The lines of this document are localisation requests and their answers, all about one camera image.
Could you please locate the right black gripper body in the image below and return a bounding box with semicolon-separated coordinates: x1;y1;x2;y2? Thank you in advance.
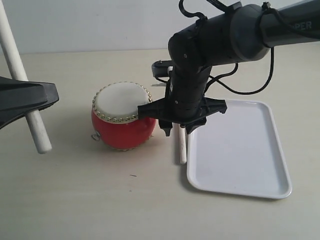
138;67;227;125

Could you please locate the wooden drumstick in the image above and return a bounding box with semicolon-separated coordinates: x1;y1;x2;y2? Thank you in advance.
178;125;187;165
0;2;52;154

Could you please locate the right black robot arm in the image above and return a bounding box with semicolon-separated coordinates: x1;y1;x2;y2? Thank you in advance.
137;0;320;136

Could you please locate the small red drum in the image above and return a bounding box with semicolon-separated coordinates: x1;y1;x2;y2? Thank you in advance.
91;81;156;151

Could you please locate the white plastic tray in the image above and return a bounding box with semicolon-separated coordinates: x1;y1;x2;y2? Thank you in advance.
186;99;293;200

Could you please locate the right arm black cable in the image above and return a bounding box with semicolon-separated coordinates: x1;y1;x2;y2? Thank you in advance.
178;0;276;96

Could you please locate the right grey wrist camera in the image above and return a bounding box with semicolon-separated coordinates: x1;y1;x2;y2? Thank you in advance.
151;60;173;78

